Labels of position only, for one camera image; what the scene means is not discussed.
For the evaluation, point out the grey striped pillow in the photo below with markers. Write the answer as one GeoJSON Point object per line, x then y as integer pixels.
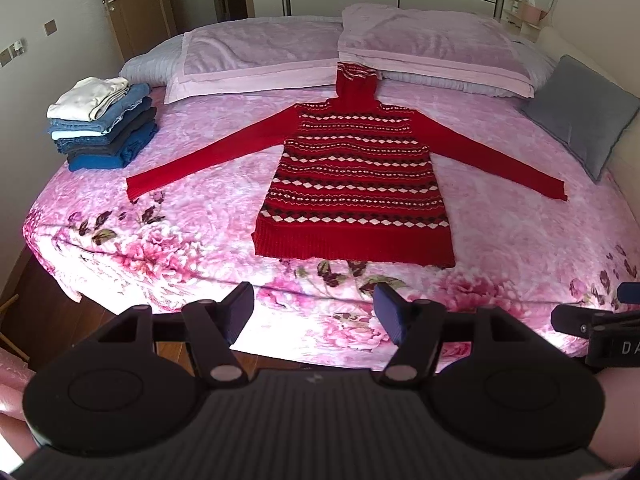
{"type": "Point", "coordinates": [155, 67]}
{"type": "Point", "coordinates": [538, 68]}

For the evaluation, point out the dark folded garment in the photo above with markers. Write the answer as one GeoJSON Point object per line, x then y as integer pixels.
{"type": "Point", "coordinates": [132, 119]}

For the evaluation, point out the grey cushion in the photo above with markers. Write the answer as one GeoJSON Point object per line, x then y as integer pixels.
{"type": "Point", "coordinates": [583, 111]}

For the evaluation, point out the white folded garment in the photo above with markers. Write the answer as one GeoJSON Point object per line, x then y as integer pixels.
{"type": "Point", "coordinates": [89, 99]}

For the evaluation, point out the pink pillow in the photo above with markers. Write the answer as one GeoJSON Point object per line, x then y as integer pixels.
{"type": "Point", "coordinates": [433, 43]}
{"type": "Point", "coordinates": [256, 54]}

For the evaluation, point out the blue folded garment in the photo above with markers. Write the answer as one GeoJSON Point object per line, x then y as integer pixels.
{"type": "Point", "coordinates": [118, 155]}

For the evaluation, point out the right pink pillow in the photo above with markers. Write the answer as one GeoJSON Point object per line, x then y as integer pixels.
{"type": "Point", "coordinates": [433, 43]}

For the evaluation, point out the brown wooden door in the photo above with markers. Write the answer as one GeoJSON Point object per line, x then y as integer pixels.
{"type": "Point", "coordinates": [140, 25]}

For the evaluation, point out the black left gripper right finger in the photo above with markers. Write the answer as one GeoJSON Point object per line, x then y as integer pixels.
{"type": "Point", "coordinates": [488, 379]}

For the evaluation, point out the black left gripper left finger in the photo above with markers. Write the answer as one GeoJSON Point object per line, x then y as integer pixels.
{"type": "Point", "coordinates": [139, 378]}

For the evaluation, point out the grey striped pillow left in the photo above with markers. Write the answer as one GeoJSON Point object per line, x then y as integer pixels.
{"type": "Point", "coordinates": [155, 67]}

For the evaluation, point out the left pink pillow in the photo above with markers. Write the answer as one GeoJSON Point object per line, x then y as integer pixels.
{"type": "Point", "coordinates": [256, 54]}

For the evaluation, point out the grey striped pillow right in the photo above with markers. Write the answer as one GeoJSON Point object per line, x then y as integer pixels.
{"type": "Point", "coordinates": [538, 68]}

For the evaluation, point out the light blue folded jeans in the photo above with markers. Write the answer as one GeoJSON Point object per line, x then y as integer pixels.
{"type": "Point", "coordinates": [114, 114]}

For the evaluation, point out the right hand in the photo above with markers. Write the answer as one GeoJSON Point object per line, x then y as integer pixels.
{"type": "Point", "coordinates": [616, 440]}

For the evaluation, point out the pink box on shelf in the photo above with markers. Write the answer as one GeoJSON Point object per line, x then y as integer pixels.
{"type": "Point", "coordinates": [530, 14]}

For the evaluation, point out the red patterned knit sweater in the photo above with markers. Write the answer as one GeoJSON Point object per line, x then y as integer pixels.
{"type": "Point", "coordinates": [355, 180]}

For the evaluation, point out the wall switch panel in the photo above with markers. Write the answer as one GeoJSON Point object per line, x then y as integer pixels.
{"type": "Point", "coordinates": [18, 47]}

